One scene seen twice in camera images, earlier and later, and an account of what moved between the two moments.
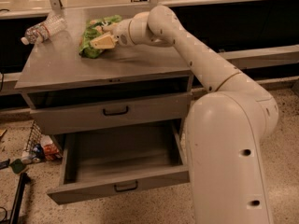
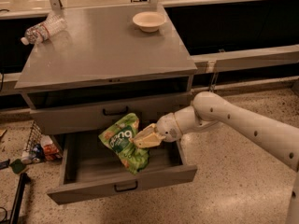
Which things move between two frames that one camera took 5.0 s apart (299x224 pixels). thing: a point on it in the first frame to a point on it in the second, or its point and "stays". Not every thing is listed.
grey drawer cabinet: x=121 y=116 stays
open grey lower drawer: x=102 y=165 stays
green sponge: x=18 y=166 stays
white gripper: x=121 y=33 to x=166 y=127
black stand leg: x=24 y=179 stays
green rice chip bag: x=94 y=30 to x=117 y=138
